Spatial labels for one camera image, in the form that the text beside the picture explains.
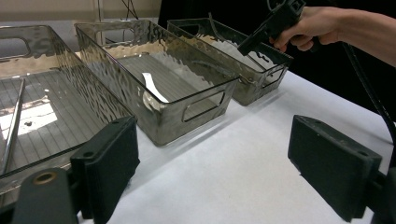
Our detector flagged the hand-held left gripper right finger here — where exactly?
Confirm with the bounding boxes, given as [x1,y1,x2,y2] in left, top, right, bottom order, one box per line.
[287,114,383,223]

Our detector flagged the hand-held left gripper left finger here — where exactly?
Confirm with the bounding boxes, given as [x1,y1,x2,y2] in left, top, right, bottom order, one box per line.
[69,116,141,224]

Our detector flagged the clear grey plastic bin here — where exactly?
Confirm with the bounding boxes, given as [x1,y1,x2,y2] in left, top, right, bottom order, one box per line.
[0,24,138,200]
[166,17,294,106]
[74,19,241,147]

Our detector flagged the white ceramic spoon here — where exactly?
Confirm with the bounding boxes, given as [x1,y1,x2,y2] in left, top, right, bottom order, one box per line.
[141,72,171,111]

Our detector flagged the metal chopstick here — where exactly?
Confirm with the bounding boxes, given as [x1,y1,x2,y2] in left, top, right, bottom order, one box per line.
[0,77,26,175]

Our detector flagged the white table cover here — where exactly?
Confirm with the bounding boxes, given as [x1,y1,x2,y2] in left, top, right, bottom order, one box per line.
[78,69,395,224]

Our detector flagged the light wooden shelf unit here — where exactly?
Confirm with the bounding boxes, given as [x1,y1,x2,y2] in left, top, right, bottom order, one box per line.
[0,0,163,22]

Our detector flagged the right hand-held gripper black cable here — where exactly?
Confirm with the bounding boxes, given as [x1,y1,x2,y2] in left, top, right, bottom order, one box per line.
[340,41,396,147]

